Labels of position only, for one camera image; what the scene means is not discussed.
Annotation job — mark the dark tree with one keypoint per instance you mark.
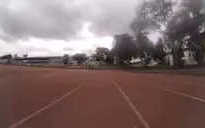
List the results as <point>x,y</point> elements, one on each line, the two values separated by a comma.
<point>101,53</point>

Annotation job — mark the long low building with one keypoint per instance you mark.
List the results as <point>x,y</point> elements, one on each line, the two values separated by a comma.
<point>40,60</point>

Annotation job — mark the small tree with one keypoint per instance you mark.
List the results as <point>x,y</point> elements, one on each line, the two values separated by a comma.
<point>66,59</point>
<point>6,57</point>
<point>79,58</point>

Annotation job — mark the white building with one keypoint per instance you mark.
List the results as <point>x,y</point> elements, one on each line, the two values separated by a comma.
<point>190,58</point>

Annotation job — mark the group of tall dark trees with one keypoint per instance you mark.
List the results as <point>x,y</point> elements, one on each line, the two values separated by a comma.
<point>176,26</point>

